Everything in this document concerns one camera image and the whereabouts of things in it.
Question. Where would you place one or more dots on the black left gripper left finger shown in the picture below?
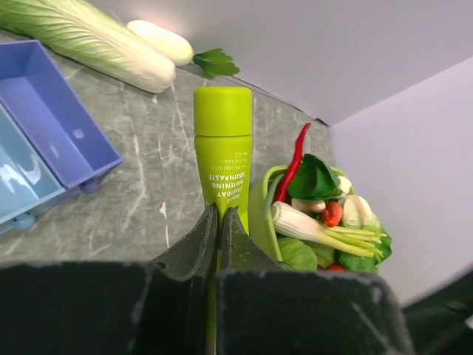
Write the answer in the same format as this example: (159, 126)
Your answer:
(193, 256)

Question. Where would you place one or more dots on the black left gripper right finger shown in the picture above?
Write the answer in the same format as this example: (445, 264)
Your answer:
(238, 250)

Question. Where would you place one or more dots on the round green cabbage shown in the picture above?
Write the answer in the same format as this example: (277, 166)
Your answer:
(297, 254)

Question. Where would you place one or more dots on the white celery stalk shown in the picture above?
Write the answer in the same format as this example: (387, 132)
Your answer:
(292, 223)

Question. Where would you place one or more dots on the green plastic vegetable basket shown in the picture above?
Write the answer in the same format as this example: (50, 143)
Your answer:
(265, 236)

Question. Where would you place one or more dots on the red chili pepper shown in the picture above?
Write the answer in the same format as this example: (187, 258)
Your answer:
(293, 168)

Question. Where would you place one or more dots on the green scallion leaf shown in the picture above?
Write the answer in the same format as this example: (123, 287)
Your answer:
(272, 187)

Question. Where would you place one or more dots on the white mushroom in basket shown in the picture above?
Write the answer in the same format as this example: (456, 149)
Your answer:
(308, 206)

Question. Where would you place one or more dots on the small red pepper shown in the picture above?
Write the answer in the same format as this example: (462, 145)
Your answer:
(336, 267)

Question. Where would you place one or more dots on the bok choy in basket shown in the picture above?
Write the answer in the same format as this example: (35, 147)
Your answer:
(315, 180)

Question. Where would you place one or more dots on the napa cabbage in basket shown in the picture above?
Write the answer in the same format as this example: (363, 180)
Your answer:
(357, 214)

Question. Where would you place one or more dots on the white daikon radish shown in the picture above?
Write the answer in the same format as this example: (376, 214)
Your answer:
(213, 63)

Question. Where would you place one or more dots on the purple drawer box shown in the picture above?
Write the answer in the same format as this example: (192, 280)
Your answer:
(53, 118)

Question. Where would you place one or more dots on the napa cabbage on table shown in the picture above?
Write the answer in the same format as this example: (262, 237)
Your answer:
(82, 32)

